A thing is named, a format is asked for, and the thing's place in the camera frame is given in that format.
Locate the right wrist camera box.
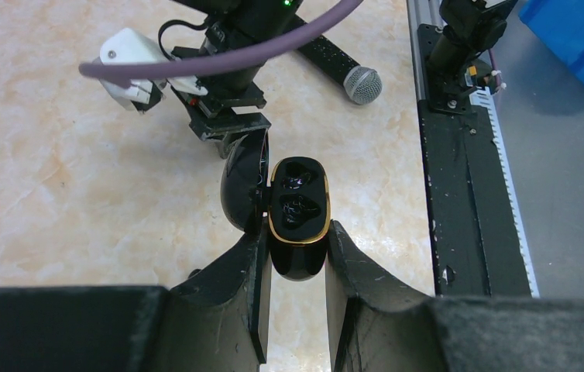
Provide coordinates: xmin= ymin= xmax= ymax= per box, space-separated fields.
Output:
xmin=94 ymin=28 xmax=208 ymax=112

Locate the black earbud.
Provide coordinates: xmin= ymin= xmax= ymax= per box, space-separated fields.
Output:
xmin=187 ymin=268 xmax=201 ymax=279

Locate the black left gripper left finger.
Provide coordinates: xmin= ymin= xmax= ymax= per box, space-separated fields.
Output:
xmin=0 ymin=234 xmax=271 ymax=371

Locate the black charging case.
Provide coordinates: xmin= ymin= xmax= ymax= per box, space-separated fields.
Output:
xmin=220 ymin=129 xmax=331 ymax=281

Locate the black microphone grey head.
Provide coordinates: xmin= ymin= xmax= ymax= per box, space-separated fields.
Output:
xmin=296 ymin=35 xmax=383 ymax=105

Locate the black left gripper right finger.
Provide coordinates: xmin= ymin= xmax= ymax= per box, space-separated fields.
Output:
xmin=325 ymin=221 xmax=584 ymax=371

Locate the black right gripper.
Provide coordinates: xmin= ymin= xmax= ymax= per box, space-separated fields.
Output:
xmin=168 ymin=46 xmax=273 ymax=160

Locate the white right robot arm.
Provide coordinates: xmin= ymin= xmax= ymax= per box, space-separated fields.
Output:
xmin=172 ymin=0 xmax=302 ymax=159

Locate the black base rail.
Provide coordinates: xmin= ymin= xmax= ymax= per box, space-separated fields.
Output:
xmin=408 ymin=1 xmax=540 ymax=298

